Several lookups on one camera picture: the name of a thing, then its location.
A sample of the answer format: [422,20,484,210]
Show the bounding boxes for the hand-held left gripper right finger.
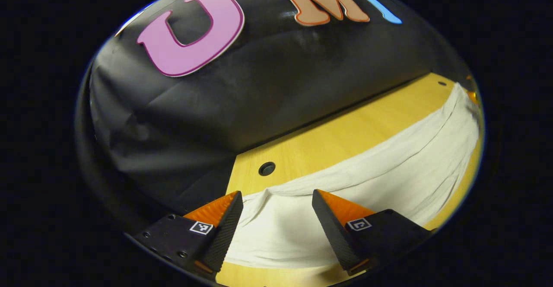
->
[311,189,433,277]

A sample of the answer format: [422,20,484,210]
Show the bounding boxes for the white jeans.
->
[225,82,481,270]

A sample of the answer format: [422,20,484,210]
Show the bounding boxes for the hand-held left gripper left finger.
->
[133,191,244,275]

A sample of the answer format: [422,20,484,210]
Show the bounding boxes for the black backdrop cloth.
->
[76,0,472,232]

